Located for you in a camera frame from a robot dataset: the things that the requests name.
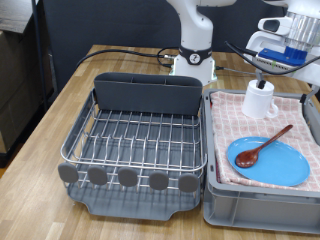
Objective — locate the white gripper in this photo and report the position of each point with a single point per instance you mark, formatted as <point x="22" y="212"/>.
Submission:
<point x="266" y="40"/>

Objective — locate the blue plastic plate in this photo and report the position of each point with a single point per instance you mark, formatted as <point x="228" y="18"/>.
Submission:
<point x="280" y="166"/>

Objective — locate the brown wooden spoon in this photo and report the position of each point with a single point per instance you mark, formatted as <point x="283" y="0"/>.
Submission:
<point x="246" y="159"/>

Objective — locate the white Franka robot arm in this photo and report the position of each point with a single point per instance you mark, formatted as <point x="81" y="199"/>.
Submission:
<point x="195" y="30"/>

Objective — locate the white plastic mug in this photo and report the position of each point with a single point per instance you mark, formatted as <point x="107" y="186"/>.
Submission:
<point x="256" y="103"/>

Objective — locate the pink checkered cloth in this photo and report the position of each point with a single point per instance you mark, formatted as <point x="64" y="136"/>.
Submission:
<point x="233" y="126"/>

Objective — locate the grey plastic crate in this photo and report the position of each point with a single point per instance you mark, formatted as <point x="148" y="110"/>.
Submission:
<point x="266" y="213"/>

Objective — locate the dark grey cutlery holder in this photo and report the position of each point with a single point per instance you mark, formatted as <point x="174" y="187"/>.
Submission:
<point x="146" y="96"/>

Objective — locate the dark partition panel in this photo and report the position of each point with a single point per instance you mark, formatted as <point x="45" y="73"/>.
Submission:
<point x="100" y="23"/>

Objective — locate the black metal pole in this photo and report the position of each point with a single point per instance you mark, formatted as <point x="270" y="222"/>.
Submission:
<point x="39" y="50"/>

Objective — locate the grey shelf board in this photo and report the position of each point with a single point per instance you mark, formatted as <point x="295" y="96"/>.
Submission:
<point x="13" y="13"/>

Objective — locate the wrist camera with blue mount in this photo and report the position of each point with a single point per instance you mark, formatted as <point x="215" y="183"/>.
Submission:
<point x="276" y="55"/>

